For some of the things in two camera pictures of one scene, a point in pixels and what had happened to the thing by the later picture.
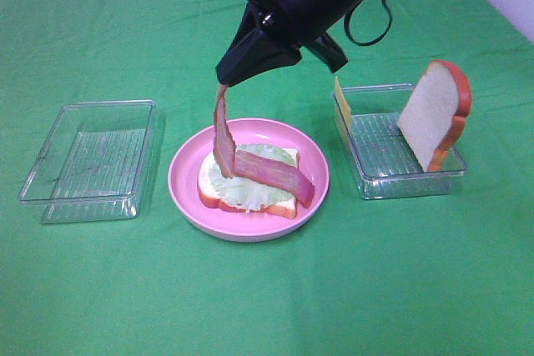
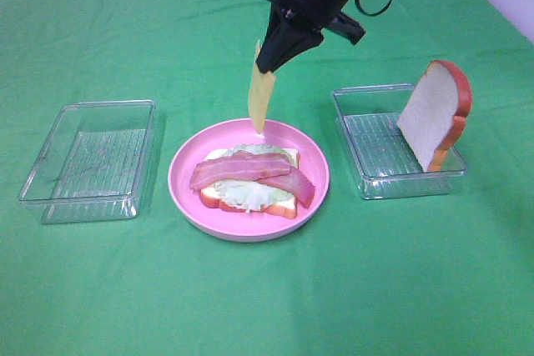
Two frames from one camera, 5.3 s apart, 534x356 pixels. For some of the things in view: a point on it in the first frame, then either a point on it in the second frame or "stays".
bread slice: x=435 y=118 stays
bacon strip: x=269 y=171 stays
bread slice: x=288 y=209 stays
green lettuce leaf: x=246 y=193 stays
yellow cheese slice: x=343 y=113 -> x=261 y=85
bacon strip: x=224 y=143 -> x=239 y=165
